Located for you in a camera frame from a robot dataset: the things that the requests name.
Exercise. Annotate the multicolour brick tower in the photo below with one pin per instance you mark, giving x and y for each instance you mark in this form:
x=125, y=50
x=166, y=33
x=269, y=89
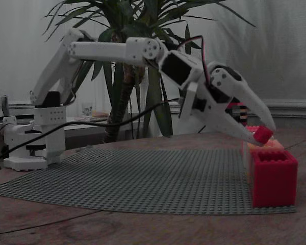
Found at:
x=241, y=112

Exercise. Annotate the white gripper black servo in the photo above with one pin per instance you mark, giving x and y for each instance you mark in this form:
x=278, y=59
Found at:
x=211, y=100

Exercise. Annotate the orange brick box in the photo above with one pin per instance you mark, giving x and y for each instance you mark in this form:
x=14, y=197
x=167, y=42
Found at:
x=275, y=146

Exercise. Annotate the grey studded baseplate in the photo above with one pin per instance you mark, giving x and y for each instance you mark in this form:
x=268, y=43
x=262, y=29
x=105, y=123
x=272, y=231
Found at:
x=168, y=183

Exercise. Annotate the drinking glass with print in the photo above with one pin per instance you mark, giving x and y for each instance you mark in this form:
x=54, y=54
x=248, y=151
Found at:
x=87, y=110

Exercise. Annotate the red brick box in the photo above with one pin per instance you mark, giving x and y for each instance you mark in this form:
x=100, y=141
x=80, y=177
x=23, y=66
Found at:
x=274, y=183

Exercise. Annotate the small red round piece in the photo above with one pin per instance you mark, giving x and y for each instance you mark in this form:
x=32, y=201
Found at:
x=263, y=135

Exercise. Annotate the green dracaena house plant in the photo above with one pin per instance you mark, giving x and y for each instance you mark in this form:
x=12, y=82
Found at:
x=132, y=20

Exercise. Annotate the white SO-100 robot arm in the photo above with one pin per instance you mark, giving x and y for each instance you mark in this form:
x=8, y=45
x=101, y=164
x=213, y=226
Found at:
x=99, y=49

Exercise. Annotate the pink brick box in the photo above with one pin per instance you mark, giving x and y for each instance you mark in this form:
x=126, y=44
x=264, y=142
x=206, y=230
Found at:
x=251, y=128

